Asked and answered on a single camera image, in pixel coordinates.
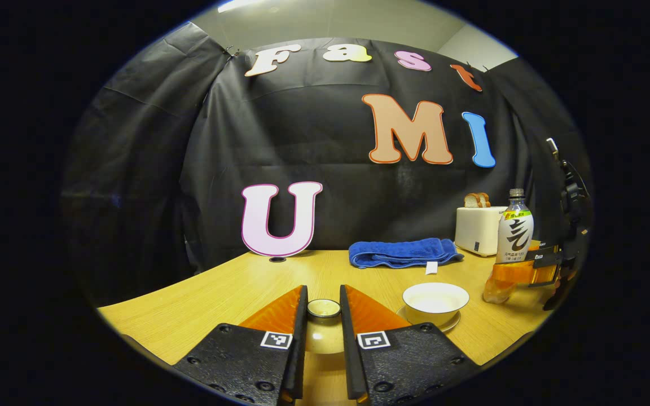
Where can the bread slice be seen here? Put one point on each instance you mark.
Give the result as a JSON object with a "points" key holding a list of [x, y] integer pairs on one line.
{"points": [[471, 201], [485, 199]]}

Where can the white teacup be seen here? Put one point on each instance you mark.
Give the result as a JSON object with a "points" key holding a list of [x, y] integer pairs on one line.
{"points": [[435, 301]]}

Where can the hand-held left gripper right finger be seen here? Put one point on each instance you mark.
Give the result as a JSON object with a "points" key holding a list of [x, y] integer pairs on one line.
{"points": [[352, 355]]}

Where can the clear water bottle white label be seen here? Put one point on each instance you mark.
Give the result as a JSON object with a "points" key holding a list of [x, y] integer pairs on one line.
{"points": [[515, 234]]}

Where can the black backdrop cloth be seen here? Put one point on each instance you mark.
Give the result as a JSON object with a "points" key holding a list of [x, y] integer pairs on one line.
{"points": [[313, 141]]}

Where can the white toaster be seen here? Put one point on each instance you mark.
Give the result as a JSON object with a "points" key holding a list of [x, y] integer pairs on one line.
{"points": [[474, 231]]}

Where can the white saucer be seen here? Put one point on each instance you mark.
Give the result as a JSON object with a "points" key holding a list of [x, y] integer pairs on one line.
{"points": [[450, 325]]}

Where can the blue folded towel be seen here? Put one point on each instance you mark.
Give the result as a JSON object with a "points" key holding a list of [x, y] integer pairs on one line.
{"points": [[398, 252]]}

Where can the white teacup lid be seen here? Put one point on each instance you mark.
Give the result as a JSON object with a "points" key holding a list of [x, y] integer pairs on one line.
{"points": [[324, 335]]}

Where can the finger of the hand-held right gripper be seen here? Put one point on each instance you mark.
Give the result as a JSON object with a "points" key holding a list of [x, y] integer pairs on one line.
{"points": [[522, 273], [535, 245]]}

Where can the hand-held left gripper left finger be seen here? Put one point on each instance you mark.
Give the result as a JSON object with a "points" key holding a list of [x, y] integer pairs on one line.
{"points": [[300, 349]]}

